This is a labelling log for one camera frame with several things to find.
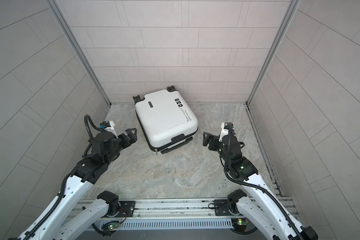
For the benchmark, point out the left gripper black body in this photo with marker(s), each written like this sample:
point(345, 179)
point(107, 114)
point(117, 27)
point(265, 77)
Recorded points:
point(121, 143)

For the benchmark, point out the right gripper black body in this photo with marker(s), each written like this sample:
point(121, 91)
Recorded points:
point(216, 145)

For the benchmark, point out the black and white suitcase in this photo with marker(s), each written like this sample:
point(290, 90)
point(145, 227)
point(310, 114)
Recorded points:
point(166, 119)

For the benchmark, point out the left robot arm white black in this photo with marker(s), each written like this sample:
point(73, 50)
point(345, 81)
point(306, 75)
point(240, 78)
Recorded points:
point(50, 224)

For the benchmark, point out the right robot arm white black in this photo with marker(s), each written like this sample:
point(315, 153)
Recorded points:
point(254, 200)

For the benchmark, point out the left green circuit board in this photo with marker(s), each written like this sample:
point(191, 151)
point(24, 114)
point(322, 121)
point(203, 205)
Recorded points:
point(110, 226)

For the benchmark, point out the green circuit board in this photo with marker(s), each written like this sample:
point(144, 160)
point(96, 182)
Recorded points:
point(240, 225)
point(110, 226)

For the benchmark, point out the right green circuit board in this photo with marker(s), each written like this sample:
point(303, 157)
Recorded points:
point(240, 225)

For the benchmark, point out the left aluminium corner profile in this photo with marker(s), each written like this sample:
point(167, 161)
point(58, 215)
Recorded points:
point(56, 12)

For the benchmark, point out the aluminium corner profile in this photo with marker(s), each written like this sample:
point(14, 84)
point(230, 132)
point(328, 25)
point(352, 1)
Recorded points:
point(293, 5)
point(56, 12)

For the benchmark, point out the right aluminium corner profile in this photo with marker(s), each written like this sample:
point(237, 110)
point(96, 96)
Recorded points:
point(293, 5)

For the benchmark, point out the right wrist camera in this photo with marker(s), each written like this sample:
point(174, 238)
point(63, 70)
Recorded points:
point(227, 130)

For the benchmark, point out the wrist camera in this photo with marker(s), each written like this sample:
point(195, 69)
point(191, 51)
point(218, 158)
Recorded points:
point(227, 130)
point(109, 126)

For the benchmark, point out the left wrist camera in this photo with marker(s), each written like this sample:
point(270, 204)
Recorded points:
point(109, 126)

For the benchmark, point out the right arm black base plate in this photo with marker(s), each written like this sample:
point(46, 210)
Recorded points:
point(223, 208)

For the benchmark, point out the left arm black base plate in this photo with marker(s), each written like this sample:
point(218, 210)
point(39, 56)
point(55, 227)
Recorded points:
point(125, 209)

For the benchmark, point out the aluminium mounting rail frame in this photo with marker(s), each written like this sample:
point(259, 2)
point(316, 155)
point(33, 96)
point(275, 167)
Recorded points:
point(176, 213)

